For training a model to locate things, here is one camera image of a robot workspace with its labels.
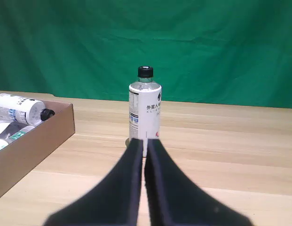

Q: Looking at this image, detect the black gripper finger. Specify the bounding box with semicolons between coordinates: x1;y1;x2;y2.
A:
43;138;144;226
145;138;253;226

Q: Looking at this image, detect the clear plastic bag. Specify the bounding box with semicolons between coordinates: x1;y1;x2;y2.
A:
0;115;22;142

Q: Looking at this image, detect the brown cardboard box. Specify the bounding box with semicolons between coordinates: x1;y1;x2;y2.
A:
0;93;76;202

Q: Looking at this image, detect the white bottle black cap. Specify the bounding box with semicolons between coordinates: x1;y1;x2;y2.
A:
0;93;55;127
128;66;163;158

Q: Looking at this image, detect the white green toothpaste box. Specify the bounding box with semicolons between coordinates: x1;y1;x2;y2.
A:
0;125;36;155

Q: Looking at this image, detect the green backdrop cloth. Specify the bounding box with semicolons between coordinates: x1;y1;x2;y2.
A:
0;0;292;110

